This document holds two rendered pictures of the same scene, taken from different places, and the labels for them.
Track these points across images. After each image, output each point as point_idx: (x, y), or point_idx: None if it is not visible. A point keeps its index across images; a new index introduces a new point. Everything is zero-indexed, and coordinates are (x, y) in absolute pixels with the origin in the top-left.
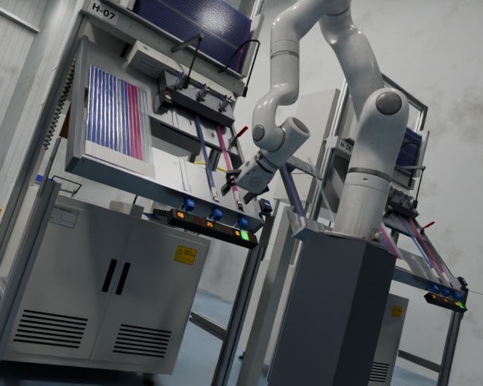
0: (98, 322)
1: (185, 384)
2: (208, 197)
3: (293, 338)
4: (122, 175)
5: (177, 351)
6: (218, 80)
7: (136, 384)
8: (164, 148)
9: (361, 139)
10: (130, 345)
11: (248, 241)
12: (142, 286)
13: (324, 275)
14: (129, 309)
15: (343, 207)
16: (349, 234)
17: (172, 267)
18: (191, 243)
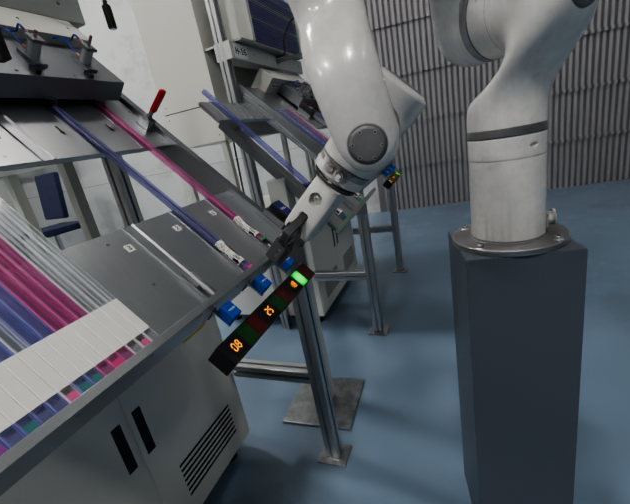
0: (154, 500)
1: (252, 413)
2: (226, 263)
3: (497, 396)
4: (91, 404)
5: (242, 410)
6: (25, 5)
7: (223, 472)
8: (0, 174)
9: (518, 73)
10: (203, 465)
11: (307, 282)
12: (172, 406)
13: (522, 311)
14: (176, 444)
15: (506, 201)
16: (529, 238)
17: (187, 351)
18: None
